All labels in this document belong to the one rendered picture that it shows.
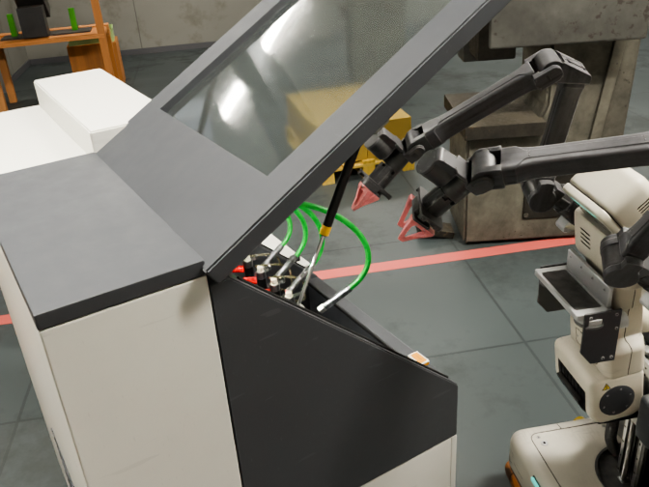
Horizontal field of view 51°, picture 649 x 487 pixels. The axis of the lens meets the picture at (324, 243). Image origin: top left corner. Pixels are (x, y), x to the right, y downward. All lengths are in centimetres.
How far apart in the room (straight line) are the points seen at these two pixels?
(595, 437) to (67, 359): 194
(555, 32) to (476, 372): 172
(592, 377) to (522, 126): 223
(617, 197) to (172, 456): 116
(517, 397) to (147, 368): 221
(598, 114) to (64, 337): 351
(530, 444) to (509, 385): 71
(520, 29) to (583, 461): 211
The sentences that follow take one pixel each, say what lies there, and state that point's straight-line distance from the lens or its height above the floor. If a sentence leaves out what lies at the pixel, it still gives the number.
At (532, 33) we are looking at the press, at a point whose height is 132.
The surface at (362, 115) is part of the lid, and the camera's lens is 123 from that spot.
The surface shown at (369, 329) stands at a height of 95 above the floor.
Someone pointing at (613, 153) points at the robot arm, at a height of 157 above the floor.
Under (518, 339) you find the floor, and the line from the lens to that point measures 355.
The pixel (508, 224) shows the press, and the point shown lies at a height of 14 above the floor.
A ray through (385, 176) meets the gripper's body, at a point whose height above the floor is 134.
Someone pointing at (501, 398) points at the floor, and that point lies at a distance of 318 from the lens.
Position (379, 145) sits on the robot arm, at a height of 143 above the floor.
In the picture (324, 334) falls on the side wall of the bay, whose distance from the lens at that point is 138.
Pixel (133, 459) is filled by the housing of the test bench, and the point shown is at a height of 116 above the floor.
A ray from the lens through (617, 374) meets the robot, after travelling 206.
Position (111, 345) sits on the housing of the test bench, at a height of 140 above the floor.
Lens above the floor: 205
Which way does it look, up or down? 28 degrees down
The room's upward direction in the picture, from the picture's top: 4 degrees counter-clockwise
